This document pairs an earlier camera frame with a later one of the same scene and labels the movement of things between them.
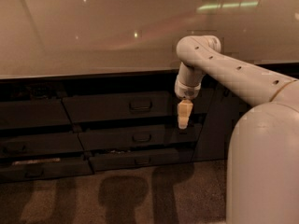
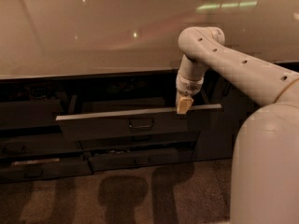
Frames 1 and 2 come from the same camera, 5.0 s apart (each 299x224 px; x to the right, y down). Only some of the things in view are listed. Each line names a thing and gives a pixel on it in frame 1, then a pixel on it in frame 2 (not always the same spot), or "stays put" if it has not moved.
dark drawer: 33,113 stays put
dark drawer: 108,159 stays put
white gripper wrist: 187,91 stays put
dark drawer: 123,106 to 202,120
